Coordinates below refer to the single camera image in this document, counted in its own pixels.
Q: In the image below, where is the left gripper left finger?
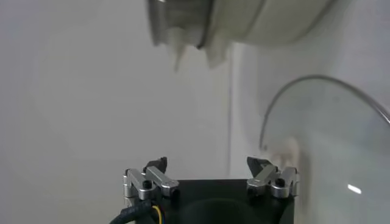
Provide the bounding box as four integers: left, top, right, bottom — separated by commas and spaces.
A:
122, 156, 181, 201

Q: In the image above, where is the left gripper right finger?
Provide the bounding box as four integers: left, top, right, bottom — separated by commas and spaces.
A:
246, 156, 300, 200

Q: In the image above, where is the round glass lid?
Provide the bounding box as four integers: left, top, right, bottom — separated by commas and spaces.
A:
258, 74, 390, 224

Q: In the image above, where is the white electric cooker pot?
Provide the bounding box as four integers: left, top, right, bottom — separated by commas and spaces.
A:
199, 0, 339, 69

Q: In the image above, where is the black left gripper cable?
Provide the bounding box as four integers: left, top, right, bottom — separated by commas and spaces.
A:
108, 197, 167, 224

